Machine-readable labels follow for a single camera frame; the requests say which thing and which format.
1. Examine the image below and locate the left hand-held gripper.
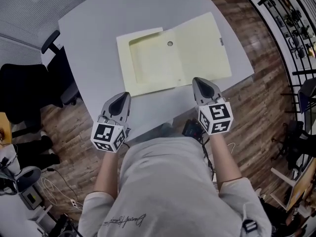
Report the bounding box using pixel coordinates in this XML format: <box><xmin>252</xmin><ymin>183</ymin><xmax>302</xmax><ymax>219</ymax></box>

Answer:
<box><xmin>90</xmin><ymin>91</ymin><xmax>131</xmax><ymax>153</ymax></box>

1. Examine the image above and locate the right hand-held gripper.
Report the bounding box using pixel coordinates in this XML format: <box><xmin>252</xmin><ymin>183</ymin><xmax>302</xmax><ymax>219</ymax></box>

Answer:
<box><xmin>192</xmin><ymin>77</ymin><xmax>234</xmax><ymax>136</ymax></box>

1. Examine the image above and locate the pale yellow folder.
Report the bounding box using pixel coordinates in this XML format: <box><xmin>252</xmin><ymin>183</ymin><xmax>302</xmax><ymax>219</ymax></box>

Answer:
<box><xmin>116</xmin><ymin>11</ymin><xmax>233</xmax><ymax>98</ymax></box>

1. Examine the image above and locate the person's right forearm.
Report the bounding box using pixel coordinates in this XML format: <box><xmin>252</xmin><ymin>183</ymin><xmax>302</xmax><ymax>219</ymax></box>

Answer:
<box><xmin>208</xmin><ymin>131</ymin><xmax>244</xmax><ymax>182</ymax></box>

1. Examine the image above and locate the person's left forearm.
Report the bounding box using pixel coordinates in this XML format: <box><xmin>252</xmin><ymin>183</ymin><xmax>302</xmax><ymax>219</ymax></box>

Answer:
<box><xmin>93</xmin><ymin>151</ymin><xmax>124</xmax><ymax>200</ymax></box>

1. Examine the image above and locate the person's grey shirt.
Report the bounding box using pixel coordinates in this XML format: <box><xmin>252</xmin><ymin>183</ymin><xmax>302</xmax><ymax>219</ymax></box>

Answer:
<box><xmin>77</xmin><ymin>136</ymin><xmax>273</xmax><ymax>237</ymax></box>

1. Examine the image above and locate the black office chair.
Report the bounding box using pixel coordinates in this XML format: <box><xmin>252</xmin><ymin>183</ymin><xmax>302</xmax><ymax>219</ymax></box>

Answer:
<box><xmin>0</xmin><ymin>30</ymin><xmax>82</xmax><ymax>138</ymax></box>

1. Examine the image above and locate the grey chair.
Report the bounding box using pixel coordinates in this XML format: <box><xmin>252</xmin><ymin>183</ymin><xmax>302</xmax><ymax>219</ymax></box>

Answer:
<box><xmin>297</xmin><ymin>77</ymin><xmax>316</xmax><ymax>114</ymax></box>

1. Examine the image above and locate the small grey device box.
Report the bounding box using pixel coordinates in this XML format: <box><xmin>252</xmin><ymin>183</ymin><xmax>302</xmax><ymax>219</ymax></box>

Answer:
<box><xmin>20</xmin><ymin>187</ymin><xmax>43</xmax><ymax>211</ymax></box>

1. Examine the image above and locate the black metal shelf rack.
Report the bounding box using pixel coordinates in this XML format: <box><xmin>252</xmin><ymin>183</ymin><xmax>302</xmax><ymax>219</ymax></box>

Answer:
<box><xmin>236</xmin><ymin>0</ymin><xmax>316</xmax><ymax>115</ymax></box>

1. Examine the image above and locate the black box with cables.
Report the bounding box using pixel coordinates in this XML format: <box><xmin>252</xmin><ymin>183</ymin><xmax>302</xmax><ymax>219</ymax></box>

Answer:
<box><xmin>182</xmin><ymin>118</ymin><xmax>204</xmax><ymax>140</ymax></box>

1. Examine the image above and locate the black cable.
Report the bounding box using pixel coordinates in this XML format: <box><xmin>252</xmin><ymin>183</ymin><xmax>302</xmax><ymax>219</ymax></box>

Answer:
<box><xmin>200</xmin><ymin>136</ymin><xmax>216</xmax><ymax>181</ymax></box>

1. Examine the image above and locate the white cable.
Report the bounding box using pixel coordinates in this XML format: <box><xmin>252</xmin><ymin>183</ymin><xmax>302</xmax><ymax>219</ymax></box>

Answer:
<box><xmin>40</xmin><ymin>176</ymin><xmax>84</xmax><ymax>210</ymax></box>

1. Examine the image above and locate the black strap buckle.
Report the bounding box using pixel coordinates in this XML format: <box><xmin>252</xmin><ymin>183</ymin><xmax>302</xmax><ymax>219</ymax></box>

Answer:
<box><xmin>242</xmin><ymin>219</ymin><xmax>258</xmax><ymax>232</ymax></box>

